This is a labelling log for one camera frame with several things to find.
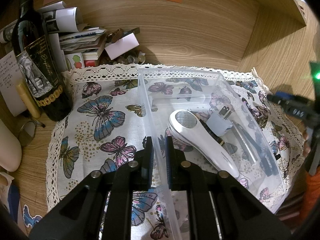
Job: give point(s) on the white handheld massager device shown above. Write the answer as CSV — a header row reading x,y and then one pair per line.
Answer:
x,y
186,127

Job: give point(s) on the yellow candle stick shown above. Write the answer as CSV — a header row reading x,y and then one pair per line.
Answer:
x,y
28,100

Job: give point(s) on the butterfly print lace cloth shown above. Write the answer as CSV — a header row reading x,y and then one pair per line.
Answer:
x,y
117,108

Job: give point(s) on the pink cylindrical bottle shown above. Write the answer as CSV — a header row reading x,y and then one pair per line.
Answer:
x,y
10,149

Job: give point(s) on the stack of papers and books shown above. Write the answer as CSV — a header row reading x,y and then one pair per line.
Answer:
x,y
72,35

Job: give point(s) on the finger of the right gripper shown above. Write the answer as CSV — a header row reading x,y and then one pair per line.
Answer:
x,y
293,105

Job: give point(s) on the clear plastic storage box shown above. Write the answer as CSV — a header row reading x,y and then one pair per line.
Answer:
x,y
163,91

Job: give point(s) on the white handwritten note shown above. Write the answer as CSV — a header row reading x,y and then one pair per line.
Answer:
x,y
10,75

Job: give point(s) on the round glasses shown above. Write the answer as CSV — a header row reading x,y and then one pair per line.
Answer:
x,y
27,131

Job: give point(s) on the white small box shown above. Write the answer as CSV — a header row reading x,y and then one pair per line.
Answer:
x,y
122,46

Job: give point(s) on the person's hand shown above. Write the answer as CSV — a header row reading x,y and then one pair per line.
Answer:
x,y
306,146

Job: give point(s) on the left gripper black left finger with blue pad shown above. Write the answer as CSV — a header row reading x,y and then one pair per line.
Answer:
x,y
100,206

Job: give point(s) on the white power plug adapter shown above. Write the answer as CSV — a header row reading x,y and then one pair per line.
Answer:
x,y
218,121

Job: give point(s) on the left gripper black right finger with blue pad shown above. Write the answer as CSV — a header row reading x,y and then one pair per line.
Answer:
x,y
219,207

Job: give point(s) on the dark wine bottle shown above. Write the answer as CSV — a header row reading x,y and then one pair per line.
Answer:
x,y
49,93

